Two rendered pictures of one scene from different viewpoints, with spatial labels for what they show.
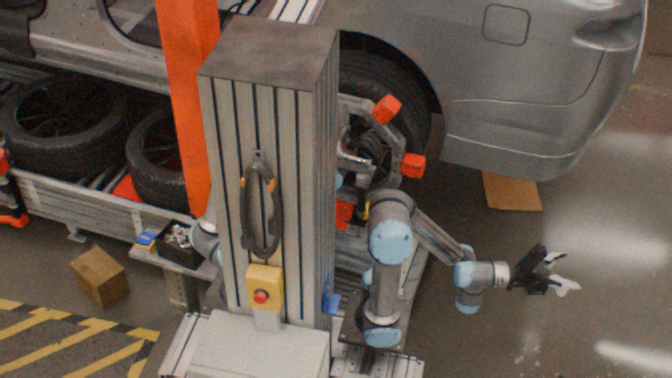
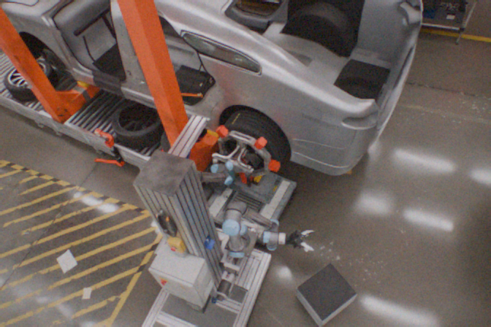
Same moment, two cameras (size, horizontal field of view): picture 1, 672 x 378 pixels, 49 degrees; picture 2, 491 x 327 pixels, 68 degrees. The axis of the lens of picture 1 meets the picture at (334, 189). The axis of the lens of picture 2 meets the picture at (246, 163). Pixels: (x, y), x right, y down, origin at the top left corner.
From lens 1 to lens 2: 97 cm
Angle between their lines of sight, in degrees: 14
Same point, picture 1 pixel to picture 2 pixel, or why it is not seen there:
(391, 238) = (229, 228)
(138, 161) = (165, 146)
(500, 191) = not seen: hidden behind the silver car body
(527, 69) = (323, 132)
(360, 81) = (250, 129)
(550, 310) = (342, 225)
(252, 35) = (158, 163)
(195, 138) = not seen: hidden behind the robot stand
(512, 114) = (318, 148)
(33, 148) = (123, 136)
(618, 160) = (396, 149)
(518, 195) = not seen: hidden behind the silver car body
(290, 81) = (166, 190)
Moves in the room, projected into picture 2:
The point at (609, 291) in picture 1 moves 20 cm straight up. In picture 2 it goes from (372, 218) to (377, 209)
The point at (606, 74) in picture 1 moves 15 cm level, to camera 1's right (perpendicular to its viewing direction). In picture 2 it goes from (359, 138) to (378, 139)
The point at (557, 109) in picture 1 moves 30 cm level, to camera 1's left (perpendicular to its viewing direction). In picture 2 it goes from (337, 149) to (302, 146)
